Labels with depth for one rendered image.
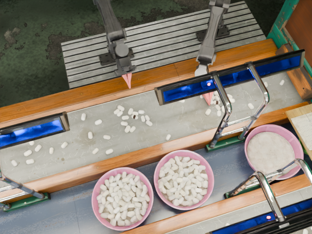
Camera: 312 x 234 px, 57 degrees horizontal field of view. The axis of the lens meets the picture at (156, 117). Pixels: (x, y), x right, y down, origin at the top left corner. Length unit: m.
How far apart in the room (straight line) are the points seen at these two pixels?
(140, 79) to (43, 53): 1.41
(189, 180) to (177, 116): 0.32
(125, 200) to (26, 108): 0.67
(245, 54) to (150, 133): 0.69
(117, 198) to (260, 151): 0.70
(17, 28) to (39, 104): 1.59
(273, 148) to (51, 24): 2.24
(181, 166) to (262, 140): 0.42
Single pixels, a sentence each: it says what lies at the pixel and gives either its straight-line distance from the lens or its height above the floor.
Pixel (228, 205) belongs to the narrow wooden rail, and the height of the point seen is 0.77.
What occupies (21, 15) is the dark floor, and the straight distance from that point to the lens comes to 3.15.
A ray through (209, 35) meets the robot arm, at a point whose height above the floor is 1.00.
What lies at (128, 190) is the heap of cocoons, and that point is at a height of 0.74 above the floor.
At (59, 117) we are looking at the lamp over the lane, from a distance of 1.09.
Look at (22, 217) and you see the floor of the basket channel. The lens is 1.50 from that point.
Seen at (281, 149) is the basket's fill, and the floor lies 0.74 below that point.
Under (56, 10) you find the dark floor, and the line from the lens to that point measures 3.06.
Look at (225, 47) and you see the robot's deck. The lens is 1.80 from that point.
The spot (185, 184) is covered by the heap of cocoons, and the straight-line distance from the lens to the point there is 1.35.
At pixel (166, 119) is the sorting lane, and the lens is 1.43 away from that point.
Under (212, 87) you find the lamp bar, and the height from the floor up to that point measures 1.06.
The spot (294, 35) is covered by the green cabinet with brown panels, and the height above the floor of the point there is 0.90.
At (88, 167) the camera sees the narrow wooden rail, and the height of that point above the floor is 0.76.
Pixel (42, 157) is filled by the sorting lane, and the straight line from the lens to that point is 1.46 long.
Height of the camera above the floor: 2.04
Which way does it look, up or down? 65 degrees down
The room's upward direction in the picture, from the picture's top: 1 degrees counter-clockwise
